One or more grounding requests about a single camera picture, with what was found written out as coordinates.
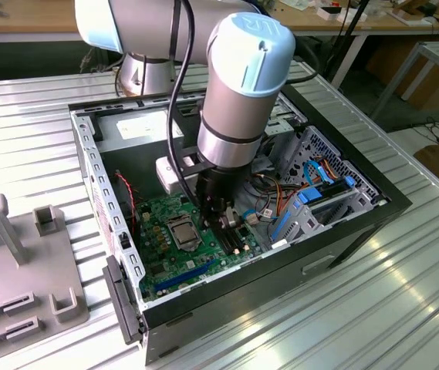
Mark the metal locking lever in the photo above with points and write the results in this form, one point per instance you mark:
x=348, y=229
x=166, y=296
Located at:
x=200, y=236

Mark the silver green CPU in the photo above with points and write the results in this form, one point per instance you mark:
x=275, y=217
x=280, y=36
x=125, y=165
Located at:
x=184, y=235

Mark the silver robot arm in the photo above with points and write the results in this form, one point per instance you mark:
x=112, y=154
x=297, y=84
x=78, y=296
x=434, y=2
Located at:
x=242, y=96

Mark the black RAM slot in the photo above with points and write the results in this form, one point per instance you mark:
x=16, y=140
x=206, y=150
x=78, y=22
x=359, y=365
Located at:
x=241, y=241
x=230, y=243

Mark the grey power supply unit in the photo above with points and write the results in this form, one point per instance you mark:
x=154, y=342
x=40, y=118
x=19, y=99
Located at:
x=134, y=165

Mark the green motherboard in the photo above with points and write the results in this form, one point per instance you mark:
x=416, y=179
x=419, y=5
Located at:
x=176, y=266

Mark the grey metal drive cage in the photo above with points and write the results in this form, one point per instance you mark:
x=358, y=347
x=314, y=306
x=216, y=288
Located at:
x=284, y=127

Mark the blue disk carrier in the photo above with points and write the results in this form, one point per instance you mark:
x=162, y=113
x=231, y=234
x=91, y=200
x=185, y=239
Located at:
x=309, y=196

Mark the grey metal disk bay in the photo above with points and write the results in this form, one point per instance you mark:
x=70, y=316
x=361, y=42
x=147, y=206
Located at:
x=300, y=231

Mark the blue expansion slot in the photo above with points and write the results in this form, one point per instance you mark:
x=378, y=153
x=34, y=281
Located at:
x=184, y=276

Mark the black open PC case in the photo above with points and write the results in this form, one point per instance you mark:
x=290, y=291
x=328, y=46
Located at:
x=242, y=304

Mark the dark grey case front bezel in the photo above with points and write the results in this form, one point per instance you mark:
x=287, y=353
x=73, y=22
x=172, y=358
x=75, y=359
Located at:
x=120, y=300

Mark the black tripod pole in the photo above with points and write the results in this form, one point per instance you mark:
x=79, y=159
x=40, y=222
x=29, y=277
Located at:
x=348, y=36

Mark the white flat box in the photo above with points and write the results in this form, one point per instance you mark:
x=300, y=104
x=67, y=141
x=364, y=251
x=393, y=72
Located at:
x=344, y=16

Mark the large cardboard box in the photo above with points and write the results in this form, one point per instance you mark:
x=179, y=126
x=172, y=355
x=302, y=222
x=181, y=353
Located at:
x=435, y=88

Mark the small cardboard box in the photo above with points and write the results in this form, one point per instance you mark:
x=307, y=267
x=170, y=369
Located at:
x=412, y=13

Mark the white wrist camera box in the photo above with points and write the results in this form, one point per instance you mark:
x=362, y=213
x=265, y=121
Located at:
x=167, y=177

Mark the blue plastic rail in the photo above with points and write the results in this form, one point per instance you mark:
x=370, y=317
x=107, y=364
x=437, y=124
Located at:
x=281, y=227

